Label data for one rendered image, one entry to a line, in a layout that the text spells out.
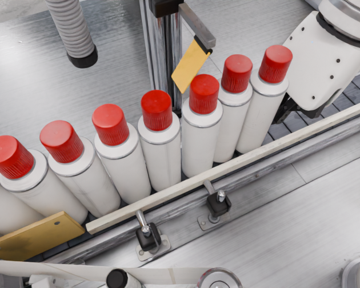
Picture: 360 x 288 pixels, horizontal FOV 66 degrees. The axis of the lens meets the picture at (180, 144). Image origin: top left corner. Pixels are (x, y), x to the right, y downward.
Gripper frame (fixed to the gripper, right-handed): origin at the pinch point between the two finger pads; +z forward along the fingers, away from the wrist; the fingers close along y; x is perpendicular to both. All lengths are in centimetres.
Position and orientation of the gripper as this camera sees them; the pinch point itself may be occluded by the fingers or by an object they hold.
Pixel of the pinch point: (276, 112)
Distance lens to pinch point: 49.2
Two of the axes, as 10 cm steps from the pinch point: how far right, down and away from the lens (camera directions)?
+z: -3.0, 6.2, 7.3
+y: 4.3, 7.7, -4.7
